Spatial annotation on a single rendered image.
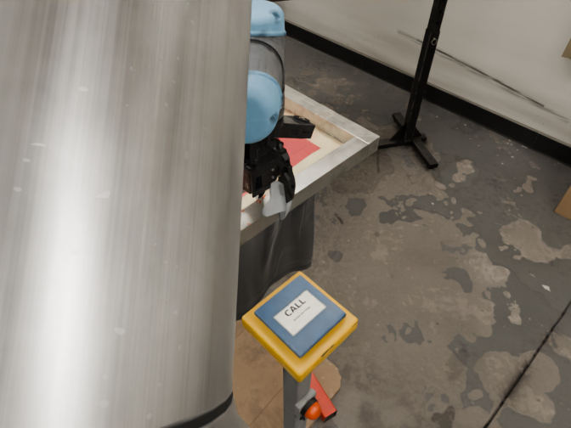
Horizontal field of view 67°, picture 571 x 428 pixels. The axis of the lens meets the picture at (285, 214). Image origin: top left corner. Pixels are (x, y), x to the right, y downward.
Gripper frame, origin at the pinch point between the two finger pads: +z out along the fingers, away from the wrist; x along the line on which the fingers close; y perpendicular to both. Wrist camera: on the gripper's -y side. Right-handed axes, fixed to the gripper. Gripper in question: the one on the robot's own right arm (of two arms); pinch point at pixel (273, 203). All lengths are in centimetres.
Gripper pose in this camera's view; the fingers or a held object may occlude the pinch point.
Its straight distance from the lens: 79.8
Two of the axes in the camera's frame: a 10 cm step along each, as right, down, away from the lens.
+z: 0.0, 6.9, 7.3
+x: 6.9, 5.3, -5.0
